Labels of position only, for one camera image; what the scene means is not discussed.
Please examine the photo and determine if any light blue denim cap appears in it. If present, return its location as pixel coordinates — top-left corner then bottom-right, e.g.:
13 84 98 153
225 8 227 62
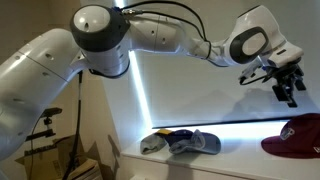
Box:
169 130 221 155

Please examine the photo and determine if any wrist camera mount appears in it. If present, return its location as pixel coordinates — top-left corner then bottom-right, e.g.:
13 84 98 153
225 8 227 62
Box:
239 56 276 85

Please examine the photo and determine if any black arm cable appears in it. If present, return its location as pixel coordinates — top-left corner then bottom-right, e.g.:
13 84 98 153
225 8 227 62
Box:
121 0 213 60

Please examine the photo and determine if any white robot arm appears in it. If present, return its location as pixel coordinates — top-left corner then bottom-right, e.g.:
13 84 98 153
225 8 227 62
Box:
0 4 304 160

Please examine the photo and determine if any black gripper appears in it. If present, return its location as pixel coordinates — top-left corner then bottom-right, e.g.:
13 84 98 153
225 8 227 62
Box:
270 60 306 108

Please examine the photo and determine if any maroon cap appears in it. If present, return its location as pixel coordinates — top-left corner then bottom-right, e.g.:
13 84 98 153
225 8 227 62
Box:
261 113 320 159

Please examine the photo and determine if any black camera on stand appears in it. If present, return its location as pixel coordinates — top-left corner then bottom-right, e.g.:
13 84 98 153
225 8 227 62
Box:
26 107 62 141

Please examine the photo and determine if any brown cardboard box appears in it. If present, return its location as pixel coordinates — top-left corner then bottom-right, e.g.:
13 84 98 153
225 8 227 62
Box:
16 136 114 180

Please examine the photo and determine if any grey cap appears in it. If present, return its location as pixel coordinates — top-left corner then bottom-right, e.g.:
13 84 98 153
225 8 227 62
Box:
140 134 167 154

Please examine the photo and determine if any navy cap with yellow brim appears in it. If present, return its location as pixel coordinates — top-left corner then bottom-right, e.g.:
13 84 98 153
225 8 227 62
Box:
156 129 193 145

